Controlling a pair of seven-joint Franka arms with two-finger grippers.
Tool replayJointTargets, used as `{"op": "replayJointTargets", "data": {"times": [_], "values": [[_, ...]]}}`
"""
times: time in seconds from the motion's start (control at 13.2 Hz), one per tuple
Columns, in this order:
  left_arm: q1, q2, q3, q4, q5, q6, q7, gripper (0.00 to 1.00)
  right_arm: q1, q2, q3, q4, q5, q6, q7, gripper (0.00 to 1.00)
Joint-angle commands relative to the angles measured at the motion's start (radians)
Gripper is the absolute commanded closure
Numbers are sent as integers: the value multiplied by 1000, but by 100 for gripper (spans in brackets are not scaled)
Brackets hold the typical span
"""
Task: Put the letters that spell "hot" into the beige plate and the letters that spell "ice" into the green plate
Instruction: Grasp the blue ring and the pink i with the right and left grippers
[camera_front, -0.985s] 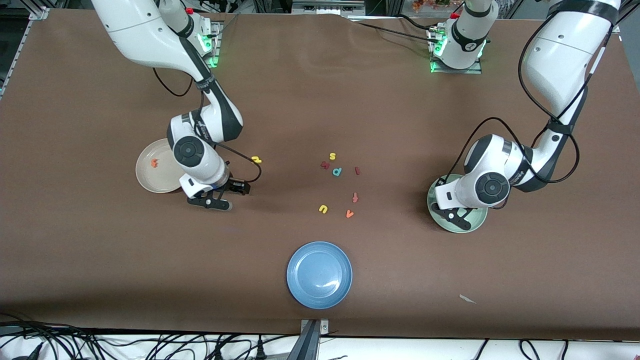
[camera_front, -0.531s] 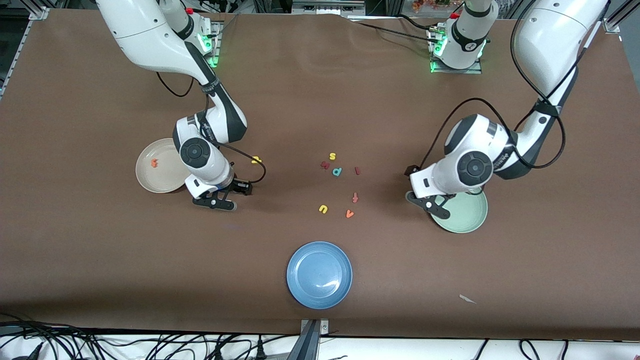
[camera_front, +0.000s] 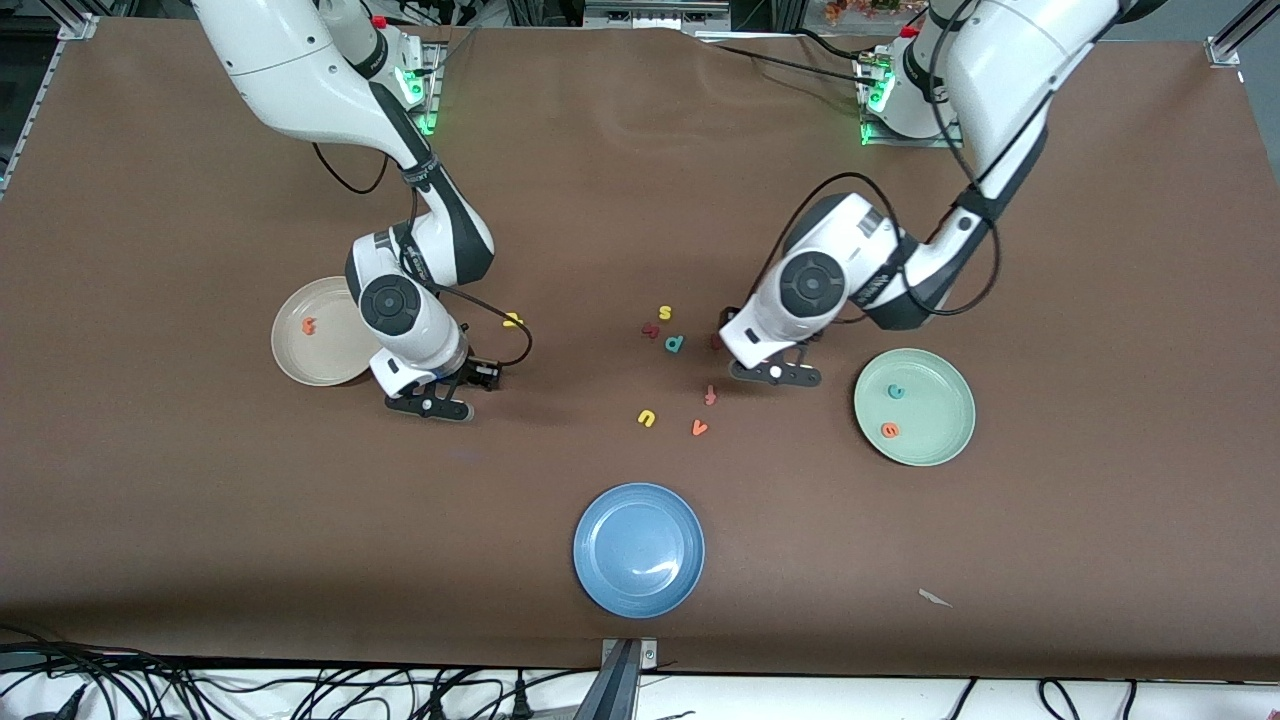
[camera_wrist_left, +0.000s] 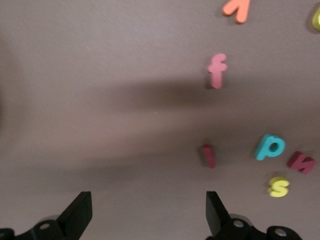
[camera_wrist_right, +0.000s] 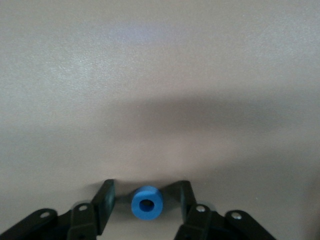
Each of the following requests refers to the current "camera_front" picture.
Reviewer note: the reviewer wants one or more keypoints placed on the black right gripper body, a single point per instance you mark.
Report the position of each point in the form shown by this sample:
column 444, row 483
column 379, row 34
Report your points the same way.
column 468, row 367

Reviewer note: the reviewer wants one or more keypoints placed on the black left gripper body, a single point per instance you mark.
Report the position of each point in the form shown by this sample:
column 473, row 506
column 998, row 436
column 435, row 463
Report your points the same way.
column 729, row 325

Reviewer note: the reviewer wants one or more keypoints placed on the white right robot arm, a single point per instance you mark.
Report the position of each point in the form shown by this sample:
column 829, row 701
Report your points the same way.
column 390, row 305

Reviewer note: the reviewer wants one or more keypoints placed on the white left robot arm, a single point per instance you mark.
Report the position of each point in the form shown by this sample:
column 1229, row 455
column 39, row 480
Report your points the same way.
column 810, row 285

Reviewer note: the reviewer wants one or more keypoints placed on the brown beige plate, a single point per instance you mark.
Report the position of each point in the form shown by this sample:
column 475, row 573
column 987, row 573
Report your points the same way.
column 320, row 352

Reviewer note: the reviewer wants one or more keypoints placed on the brown table cover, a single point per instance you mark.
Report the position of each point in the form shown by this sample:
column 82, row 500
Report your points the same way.
column 640, row 200

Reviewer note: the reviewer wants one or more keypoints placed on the pale green plate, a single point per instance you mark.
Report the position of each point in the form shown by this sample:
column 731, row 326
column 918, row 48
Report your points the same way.
column 935, row 410

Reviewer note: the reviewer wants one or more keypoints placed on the blue plate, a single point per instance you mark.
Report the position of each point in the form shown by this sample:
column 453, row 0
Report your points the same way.
column 638, row 550

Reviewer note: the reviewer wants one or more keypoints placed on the grey metal box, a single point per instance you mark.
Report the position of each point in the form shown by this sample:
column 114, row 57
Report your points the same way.
column 650, row 15

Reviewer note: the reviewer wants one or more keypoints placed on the black power plug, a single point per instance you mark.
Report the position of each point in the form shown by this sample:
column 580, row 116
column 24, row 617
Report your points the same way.
column 437, row 705
column 520, row 702

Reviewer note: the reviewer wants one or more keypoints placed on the orange flower decoration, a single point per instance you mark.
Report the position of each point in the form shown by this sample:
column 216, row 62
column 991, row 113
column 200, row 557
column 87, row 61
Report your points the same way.
column 860, row 8

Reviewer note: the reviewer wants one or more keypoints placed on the white paper scrap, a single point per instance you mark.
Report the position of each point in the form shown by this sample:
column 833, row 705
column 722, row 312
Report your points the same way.
column 933, row 597

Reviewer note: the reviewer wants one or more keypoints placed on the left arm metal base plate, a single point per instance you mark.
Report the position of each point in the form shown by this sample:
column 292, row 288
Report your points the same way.
column 900, row 142

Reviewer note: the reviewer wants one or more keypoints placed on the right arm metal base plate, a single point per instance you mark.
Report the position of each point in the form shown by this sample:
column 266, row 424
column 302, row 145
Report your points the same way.
column 430, row 90

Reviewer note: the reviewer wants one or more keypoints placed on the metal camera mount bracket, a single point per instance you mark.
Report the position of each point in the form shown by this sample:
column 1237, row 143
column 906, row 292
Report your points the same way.
column 622, row 690

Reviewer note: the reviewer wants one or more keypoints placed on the aluminium frame rail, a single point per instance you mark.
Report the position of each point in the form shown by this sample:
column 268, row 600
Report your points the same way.
column 78, row 28

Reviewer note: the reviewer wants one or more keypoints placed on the aluminium frame profile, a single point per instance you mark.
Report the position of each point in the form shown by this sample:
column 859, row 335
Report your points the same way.
column 1230, row 42

